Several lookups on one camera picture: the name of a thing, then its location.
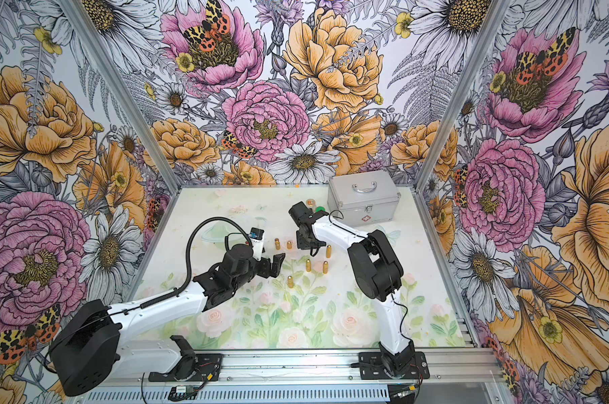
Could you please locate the black corrugated cable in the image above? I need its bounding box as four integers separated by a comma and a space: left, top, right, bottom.
137, 216, 255, 309

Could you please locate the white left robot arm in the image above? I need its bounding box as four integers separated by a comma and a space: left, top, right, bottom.
49, 244, 286, 397

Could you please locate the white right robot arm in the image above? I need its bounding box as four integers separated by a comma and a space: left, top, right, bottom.
289, 202, 424, 380

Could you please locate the aluminium corner post left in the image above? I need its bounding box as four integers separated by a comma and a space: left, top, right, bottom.
56, 0, 182, 195

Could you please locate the aluminium corner post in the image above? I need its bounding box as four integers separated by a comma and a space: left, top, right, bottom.
56, 0, 182, 195
415, 0, 511, 194

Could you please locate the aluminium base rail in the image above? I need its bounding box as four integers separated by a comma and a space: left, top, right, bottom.
147, 347, 507, 404

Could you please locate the aluminium corner post right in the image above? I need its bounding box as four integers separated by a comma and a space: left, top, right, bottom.
415, 0, 511, 194

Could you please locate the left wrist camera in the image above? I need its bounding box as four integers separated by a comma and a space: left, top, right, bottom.
249, 227, 264, 241

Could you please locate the silver metal case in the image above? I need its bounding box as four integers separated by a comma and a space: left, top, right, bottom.
327, 170, 401, 227

